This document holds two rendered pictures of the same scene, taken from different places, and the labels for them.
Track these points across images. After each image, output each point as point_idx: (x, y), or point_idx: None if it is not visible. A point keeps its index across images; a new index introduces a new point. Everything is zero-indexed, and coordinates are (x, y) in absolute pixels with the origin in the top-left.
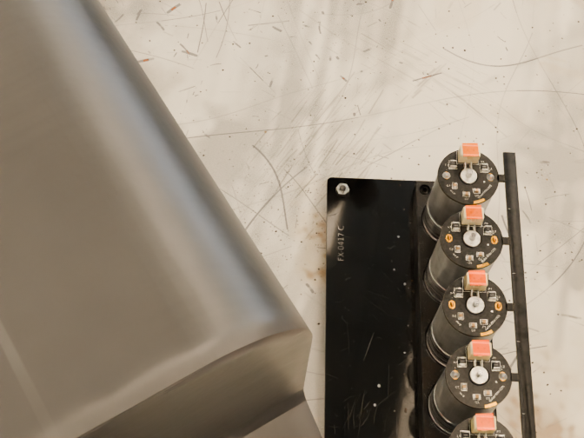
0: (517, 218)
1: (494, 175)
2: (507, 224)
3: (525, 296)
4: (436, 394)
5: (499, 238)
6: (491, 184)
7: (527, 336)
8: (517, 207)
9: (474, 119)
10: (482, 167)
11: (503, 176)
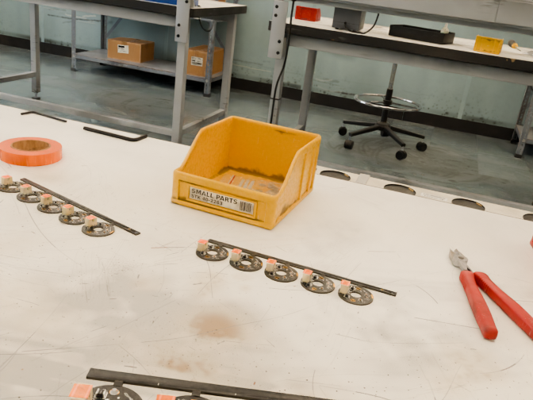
0: (171, 380)
1: (113, 387)
2: (176, 389)
3: (262, 390)
4: None
5: (193, 398)
6: (124, 392)
7: (306, 397)
8: (158, 378)
9: None
10: (101, 393)
11: (117, 381)
